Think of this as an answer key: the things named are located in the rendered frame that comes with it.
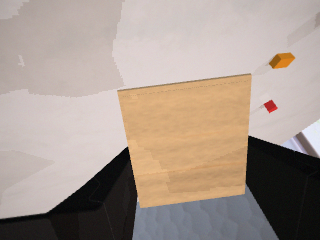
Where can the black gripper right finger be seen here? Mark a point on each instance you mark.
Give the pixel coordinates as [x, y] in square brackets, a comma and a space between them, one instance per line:
[286, 185]

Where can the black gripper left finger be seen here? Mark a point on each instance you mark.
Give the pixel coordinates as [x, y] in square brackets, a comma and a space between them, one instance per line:
[104, 208]

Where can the small red block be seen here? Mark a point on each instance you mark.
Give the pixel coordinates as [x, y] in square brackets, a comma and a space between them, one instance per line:
[270, 106]

